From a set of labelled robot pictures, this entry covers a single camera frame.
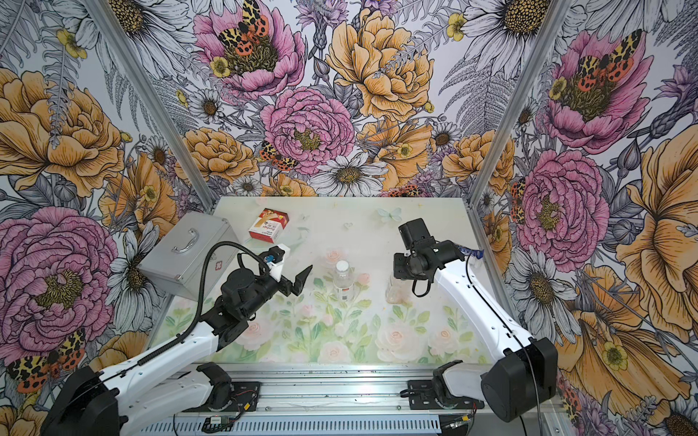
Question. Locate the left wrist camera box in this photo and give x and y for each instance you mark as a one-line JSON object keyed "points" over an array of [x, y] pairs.
{"points": [[274, 259]]}

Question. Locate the blue white bandage packet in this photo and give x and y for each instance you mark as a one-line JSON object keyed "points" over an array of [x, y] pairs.
{"points": [[470, 252]]}

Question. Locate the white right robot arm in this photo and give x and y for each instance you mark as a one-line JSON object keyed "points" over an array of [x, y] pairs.
{"points": [[524, 370]]}

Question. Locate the clear bottle green label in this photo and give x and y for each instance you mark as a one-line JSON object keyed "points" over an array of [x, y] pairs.
{"points": [[398, 292]]}

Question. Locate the left aluminium corner post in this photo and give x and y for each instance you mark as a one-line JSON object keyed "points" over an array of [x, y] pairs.
{"points": [[116, 39]]}

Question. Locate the aluminium corner post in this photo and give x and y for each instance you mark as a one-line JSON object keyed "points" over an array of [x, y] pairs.
{"points": [[116, 39], [551, 26]]}

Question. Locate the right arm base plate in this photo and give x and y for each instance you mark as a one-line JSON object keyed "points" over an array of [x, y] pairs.
{"points": [[422, 395]]}

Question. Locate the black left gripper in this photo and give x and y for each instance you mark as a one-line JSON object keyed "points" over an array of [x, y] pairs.
{"points": [[291, 282]]}

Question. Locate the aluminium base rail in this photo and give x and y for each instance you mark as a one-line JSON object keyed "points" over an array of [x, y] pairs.
{"points": [[348, 399]]}

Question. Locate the small green circuit board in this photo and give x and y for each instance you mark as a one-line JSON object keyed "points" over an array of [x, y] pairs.
{"points": [[215, 424]]}

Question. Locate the silver metal case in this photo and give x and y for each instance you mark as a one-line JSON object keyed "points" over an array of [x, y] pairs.
{"points": [[175, 264]]}

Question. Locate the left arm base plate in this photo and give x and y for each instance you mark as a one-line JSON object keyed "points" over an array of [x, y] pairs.
{"points": [[240, 398]]}

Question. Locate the red cigarette box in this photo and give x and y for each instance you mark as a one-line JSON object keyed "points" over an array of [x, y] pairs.
{"points": [[269, 225]]}

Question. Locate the clear bottle white label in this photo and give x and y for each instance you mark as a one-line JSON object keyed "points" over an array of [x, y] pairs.
{"points": [[344, 286]]}

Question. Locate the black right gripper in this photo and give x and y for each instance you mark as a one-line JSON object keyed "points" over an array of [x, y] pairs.
{"points": [[402, 265]]}

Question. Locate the right aluminium corner post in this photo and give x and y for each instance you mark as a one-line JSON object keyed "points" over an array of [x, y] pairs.
{"points": [[551, 26]]}

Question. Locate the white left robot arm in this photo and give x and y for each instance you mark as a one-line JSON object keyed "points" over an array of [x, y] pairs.
{"points": [[125, 398]]}

